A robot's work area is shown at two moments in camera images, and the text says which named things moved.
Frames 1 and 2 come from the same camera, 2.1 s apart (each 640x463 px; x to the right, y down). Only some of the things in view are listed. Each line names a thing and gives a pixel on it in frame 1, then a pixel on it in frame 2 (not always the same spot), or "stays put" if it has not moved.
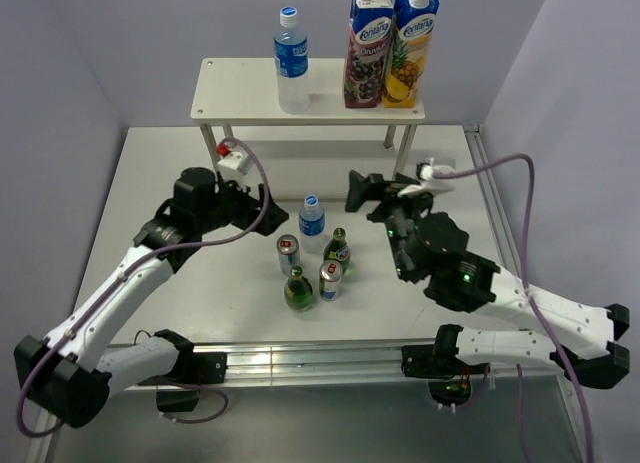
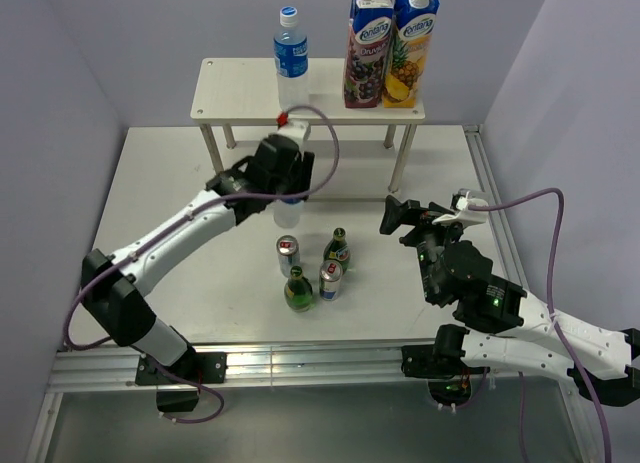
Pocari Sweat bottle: x=312 y=226 -> x=286 y=213
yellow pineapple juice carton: x=416 y=9 stays put
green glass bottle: x=298 y=291 stays put
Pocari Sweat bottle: x=291 y=56 stays put
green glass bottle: x=338 y=250 stays put
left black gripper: x=250 y=207 -> x=302 y=167
